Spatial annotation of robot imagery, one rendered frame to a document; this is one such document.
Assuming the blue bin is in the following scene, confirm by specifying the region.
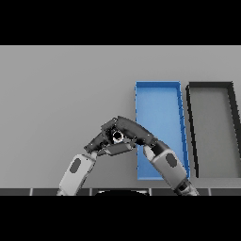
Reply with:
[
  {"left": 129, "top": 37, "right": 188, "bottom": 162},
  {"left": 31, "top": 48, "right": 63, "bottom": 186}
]
[{"left": 135, "top": 80, "right": 191, "bottom": 181}]

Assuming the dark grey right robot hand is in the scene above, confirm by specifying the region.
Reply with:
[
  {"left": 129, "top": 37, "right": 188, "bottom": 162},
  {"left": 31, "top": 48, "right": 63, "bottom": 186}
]
[{"left": 116, "top": 115, "right": 160, "bottom": 149}]

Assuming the dark grey bin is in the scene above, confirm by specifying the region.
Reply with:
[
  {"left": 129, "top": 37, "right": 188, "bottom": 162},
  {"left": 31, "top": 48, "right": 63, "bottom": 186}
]
[{"left": 185, "top": 81, "right": 241, "bottom": 179}]

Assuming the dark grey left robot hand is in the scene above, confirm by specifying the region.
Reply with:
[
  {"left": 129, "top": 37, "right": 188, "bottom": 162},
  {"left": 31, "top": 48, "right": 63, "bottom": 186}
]
[{"left": 83, "top": 118, "right": 138, "bottom": 157}]

